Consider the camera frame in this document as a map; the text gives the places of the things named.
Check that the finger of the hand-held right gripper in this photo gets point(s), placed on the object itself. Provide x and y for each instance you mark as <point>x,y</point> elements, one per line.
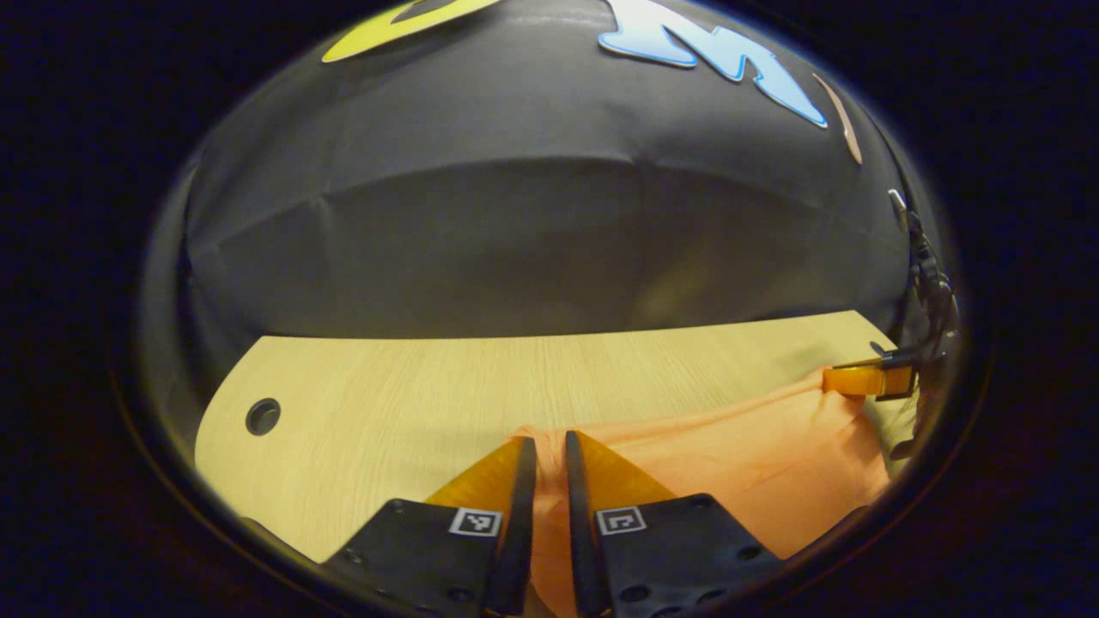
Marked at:
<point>859,379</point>

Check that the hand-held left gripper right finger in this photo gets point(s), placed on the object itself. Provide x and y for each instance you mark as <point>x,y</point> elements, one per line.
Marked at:
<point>577,532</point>

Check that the black backdrop cloth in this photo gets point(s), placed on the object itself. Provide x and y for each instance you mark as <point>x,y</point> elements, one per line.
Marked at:
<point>515,232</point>

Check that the orange polo T-shirt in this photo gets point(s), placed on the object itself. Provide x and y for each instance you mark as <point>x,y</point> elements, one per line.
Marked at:
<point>755,463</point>

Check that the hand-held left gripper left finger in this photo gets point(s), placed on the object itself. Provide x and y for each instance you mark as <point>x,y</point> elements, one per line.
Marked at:
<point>524,532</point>

